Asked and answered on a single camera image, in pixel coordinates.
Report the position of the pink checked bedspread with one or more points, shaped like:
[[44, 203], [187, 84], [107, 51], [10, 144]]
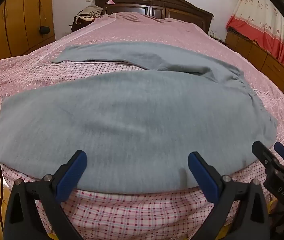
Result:
[[157, 32]]

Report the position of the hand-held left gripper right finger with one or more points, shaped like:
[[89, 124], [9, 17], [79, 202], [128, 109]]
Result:
[[204, 177]]

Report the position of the dark wooden headboard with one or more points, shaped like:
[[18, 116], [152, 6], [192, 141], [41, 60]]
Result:
[[157, 2]]

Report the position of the grey pants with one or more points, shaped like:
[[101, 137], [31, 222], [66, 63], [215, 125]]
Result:
[[106, 117]]

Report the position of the small black device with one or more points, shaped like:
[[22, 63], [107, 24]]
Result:
[[44, 30]]

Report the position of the pile of clothes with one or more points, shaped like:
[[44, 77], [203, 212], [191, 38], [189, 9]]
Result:
[[90, 11]]

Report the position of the dark wooden nightstand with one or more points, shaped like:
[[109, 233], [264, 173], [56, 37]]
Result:
[[78, 26]]

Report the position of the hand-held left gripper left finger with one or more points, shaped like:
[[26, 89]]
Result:
[[75, 170]]

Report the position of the low wooden cabinet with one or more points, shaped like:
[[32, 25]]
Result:
[[257, 55]]

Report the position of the wooden wardrobe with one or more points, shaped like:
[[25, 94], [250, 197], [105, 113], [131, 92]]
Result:
[[19, 17]]

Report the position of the small pink item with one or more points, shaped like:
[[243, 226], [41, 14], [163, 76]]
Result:
[[110, 2]]

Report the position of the cream and red curtain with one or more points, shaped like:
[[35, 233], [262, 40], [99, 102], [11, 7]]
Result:
[[264, 17]]

